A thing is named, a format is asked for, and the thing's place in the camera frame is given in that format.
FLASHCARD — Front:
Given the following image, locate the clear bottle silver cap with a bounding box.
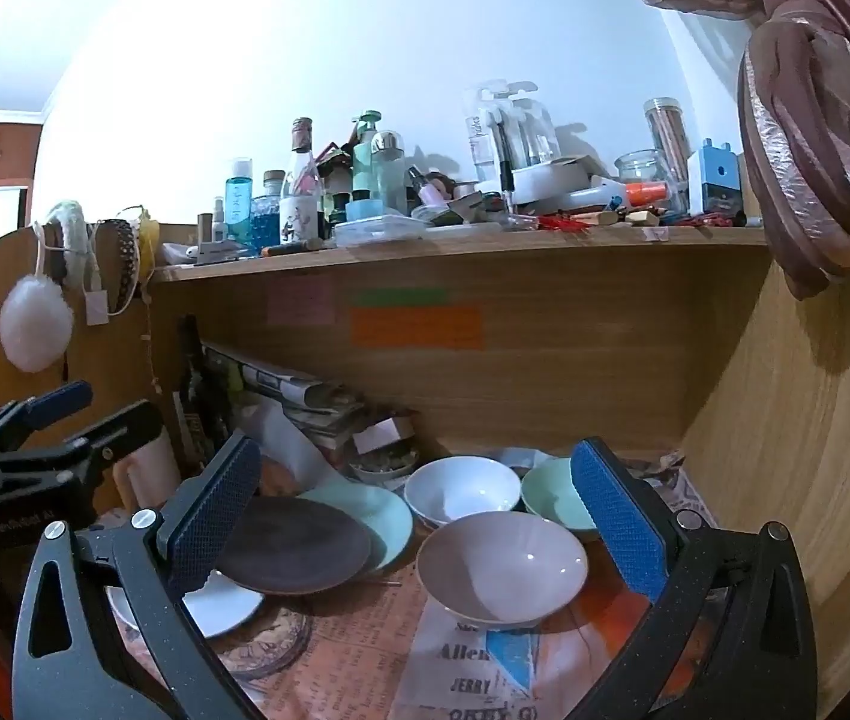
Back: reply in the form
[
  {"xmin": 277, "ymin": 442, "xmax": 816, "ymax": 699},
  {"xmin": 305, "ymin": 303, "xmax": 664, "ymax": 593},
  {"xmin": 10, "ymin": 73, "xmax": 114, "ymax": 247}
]
[{"xmin": 371, "ymin": 131, "xmax": 407, "ymax": 215}]

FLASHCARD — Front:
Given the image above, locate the white fluffy headband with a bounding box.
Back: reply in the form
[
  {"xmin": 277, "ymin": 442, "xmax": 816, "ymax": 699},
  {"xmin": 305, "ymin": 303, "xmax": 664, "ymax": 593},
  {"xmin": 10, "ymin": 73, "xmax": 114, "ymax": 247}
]
[{"xmin": 35, "ymin": 200, "xmax": 100, "ymax": 293}]

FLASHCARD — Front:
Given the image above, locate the white hanging cord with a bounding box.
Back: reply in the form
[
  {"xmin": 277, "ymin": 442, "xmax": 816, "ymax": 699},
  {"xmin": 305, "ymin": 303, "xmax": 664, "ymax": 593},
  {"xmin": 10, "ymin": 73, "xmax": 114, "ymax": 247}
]
[{"xmin": 141, "ymin": 270, "xmax": 165, "ymax": 395}]

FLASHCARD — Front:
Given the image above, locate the short glass jar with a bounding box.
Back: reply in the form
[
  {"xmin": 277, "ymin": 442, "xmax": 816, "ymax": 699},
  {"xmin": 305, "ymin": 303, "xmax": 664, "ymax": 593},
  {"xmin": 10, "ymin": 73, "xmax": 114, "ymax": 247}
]
[{"xmin": 614, "ymin": 150, "xmax": 669, "ymax": 200}]

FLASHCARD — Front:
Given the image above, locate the white paper sheet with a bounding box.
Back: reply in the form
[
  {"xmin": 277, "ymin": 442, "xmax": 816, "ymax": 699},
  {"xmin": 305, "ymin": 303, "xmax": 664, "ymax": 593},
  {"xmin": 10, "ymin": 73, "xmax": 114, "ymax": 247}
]
[{"xmin": 245, "ymin": 397, "xmax": 351, "ymax": 496}]

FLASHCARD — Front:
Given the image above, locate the green sticky note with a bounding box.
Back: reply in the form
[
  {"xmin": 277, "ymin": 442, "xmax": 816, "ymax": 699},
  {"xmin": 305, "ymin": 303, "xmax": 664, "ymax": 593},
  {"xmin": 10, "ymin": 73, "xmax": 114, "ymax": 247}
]
[{"xmin": 350, "ymin": 286, "xmax": 450, "ymax": 308}]

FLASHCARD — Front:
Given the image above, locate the wooden desk hutch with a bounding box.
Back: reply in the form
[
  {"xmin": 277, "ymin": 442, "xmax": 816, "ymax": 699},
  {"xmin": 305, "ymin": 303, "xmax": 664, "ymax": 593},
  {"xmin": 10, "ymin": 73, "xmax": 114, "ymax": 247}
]
[{"xmin": 0, "ymin": 223, "xmax": 850, "ymax": 720}]

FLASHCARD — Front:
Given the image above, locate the dark studded headband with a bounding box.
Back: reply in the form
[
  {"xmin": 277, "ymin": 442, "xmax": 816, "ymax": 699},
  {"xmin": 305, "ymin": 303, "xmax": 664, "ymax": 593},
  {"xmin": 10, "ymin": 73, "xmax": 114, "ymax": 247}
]
[{"xmin": 98, "ymin": 219, "xmax": 139, "ymax": 316}]

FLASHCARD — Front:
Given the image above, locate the green pump bottle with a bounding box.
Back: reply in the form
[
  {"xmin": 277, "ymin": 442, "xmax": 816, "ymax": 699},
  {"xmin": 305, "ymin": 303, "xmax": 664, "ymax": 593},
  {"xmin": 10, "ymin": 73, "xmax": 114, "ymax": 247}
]
[{"xmin": 352, "ymin": 111, "xmax": 385, "ymax": 200}]

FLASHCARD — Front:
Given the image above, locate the mint green plate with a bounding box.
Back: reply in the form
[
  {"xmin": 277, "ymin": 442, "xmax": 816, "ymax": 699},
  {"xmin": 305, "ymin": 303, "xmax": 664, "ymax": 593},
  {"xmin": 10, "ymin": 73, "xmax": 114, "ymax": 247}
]
[{"xmin": 297, "ymin": 481, "xmax": 415, "ymax": 575}]

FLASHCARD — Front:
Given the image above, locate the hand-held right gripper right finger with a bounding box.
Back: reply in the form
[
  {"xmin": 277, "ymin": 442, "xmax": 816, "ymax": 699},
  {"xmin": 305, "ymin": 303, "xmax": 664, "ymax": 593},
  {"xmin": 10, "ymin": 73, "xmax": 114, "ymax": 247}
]
[{"xmin": 569, "ymin": 436, "xmax": 819, "ymax": 720}]

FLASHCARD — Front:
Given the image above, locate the clear glass liquor bottle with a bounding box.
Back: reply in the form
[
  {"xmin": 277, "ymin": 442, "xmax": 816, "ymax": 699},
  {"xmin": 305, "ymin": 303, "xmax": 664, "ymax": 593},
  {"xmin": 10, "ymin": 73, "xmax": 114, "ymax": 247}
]
[{"xmin": 280, "ymin": 118, "xmax": 325, "ymax": 245}]

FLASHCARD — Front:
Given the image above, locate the pink bowl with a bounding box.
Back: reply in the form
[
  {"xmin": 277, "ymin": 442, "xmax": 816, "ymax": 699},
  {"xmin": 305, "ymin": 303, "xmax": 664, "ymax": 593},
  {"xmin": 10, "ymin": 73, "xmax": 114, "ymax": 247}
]
[{"xmin": 416, "ymin": 511, "xmax": 589, "ymax": 632}]

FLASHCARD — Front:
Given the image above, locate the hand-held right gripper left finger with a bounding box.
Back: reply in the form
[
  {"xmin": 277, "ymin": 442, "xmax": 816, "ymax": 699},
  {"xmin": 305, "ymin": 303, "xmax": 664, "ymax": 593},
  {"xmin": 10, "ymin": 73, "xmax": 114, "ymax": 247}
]
[{"xmin": 12, "ymin": 431, "xmax": 265, "ymax": 720}]

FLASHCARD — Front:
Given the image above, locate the white plate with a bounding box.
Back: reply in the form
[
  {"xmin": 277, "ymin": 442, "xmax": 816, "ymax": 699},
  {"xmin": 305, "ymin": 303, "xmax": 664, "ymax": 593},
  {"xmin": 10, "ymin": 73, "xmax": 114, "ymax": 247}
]
[{"xmin": 106, "ymin": 568, "xmax": 267, "ymax": 640}]

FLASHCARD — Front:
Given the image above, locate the small white card box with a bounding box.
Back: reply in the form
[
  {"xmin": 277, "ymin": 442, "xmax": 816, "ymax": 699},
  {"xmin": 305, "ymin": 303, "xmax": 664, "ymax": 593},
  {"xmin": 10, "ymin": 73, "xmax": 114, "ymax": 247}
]
[{"xmin": 353, "ymin": 416, "xmax": 415, "ymax": 455}]

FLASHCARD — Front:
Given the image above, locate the tall clear jar of sticks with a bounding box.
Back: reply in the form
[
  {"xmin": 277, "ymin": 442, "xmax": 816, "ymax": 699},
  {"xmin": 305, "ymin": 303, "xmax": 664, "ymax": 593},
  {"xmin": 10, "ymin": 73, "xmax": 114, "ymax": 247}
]
[{"xmin": 644, "ymin": 97, "xmax": 690, "ymax": 188}]

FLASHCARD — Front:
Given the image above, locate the white fluffy powder puff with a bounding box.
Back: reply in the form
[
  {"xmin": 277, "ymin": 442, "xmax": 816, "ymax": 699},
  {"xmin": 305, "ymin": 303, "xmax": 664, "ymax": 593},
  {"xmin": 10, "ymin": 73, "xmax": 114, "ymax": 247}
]
[{"xmin": 0, "ymin": 275, "xmax": 75, "ymax": 374}]

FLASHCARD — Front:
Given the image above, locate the clear blister pack of brushes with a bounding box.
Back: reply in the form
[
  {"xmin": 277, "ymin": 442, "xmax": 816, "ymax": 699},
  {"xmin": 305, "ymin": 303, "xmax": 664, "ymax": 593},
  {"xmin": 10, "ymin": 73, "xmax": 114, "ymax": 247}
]
[{"xmin": 464, "ymin": 79, "xmax": 561, "ymax": 188}]

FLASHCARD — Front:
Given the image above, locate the blue bead jar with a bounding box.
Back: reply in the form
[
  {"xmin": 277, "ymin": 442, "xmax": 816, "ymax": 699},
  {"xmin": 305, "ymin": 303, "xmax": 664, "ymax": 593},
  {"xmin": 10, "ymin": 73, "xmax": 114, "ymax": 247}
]
[{"xmin": 251, "ymin": 171, "xmax": 287, "ymax": 256}]

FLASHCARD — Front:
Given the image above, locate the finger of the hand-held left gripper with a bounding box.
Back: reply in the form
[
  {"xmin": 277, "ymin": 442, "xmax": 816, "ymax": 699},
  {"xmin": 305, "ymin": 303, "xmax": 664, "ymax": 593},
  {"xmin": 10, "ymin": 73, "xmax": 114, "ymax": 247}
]
[
  {"xmin": 0, "ymin": 380, "xmax": 94, "ymax": 460},
  {"xmin": 3, "ymin": 399, "xmax": 164, "ymax": 482}
]

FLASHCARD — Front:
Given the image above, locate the clear flat plastic box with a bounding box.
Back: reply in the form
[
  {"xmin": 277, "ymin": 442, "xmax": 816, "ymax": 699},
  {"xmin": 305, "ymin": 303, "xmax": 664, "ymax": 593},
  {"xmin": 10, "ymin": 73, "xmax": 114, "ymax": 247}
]
[{"xmin": 335, "ymin": 216, "xmax": 429, "ymax": 247}]

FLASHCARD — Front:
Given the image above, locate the newspaper print table mat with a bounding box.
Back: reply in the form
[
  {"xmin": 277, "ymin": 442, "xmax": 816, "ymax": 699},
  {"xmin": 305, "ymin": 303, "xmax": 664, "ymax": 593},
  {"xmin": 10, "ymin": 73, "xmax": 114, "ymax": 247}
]
[{"xmin": 192, "ymin": 457, "xmax": 718, "ymax": 720}]

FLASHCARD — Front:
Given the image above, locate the dark wine bottle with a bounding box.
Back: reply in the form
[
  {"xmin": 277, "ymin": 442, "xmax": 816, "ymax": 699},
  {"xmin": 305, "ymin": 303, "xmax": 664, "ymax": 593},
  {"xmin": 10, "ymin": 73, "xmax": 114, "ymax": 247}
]
[{"xmin": 173, "ymin": 315, "xmax": 231, "ymax": 481}]

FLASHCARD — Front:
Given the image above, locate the yellow hair accessory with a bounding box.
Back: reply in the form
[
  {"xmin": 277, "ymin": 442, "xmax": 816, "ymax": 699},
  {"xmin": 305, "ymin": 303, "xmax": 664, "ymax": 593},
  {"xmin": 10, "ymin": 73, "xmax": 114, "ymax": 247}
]
[{"xmin": 138, "ymin": 208, "xmax": 162, "ymax": 271}]

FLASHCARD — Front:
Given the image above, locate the tall blue liquid bottle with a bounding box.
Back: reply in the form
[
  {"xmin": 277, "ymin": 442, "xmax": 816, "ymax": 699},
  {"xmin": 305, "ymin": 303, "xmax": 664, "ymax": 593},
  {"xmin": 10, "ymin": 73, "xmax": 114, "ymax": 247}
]
[{"xmin": 226, "ymin": 157, "xmax": 255, "ymax": 248}]

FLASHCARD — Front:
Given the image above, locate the pink sticky note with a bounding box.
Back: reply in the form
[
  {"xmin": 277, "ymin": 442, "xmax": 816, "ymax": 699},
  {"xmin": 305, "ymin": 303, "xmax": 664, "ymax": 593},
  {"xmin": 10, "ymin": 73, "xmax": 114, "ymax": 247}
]
[{"xmin": 267, "ymin": 275, "xmax": 334, "ymax": 327}]

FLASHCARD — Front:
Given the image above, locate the white bottle orange cap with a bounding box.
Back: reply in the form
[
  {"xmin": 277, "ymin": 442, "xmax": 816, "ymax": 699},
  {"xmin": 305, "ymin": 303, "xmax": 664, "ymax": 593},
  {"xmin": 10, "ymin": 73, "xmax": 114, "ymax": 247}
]
[{"xmin": 593, "ymin": 176, "xmax": 669, "ymax": 212}]

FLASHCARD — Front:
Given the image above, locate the mint green bowl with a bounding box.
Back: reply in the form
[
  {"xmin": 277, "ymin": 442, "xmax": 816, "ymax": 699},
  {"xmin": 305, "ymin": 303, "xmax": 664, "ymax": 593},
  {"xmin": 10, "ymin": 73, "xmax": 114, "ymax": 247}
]
[{"xmin": 521, "ymin": 457, "xmax": 598, "ymax": 535}]

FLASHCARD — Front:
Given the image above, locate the blue pencil sharpener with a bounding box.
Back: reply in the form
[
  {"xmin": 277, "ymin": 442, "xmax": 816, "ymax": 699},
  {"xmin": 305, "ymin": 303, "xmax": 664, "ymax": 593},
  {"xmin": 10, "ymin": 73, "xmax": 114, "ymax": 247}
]
[{"xmin": 687, "ymin": 139, "xmax": 744, "ymax": 218}]

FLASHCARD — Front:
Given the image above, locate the white bowl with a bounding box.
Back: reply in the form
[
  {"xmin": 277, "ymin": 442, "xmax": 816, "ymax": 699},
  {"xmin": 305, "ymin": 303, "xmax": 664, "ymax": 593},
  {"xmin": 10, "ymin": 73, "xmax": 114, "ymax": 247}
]
[{"xmin": 404, "ymin": 456, "xmax": 523, "ymax": 528}]

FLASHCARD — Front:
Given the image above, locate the dark brown plate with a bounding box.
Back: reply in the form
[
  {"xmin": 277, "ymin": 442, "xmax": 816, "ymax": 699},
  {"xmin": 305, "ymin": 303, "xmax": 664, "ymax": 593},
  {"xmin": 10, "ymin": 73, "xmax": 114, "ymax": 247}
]
[{"xmin": 215, "ymin": 496, "xmax": 373, "ymax": 595}]

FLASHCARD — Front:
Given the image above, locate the small bowl of trinkets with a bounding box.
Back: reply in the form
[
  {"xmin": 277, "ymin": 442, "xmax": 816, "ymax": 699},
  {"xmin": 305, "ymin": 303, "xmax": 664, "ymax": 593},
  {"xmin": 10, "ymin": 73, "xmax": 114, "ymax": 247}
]
[{"xmin": 350, "ymin": 450, "xmax": 420, "ymax": 492}]

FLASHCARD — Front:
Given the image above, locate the stack of newspapers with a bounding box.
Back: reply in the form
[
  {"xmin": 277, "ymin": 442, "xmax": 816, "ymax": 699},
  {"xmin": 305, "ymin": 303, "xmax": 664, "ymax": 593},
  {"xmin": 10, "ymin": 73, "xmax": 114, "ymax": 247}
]
[{"xmin": 203, "ymin": 341, "xmax": 366, "ymax": 451}]

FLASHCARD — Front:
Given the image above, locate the white cardboard box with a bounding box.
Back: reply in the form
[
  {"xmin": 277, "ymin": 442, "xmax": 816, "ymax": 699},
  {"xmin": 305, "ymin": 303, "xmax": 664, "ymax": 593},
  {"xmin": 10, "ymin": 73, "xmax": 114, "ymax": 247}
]
[{"xmin": 510, "ymin": 157, "xmax": 613, "ymax": 215}]

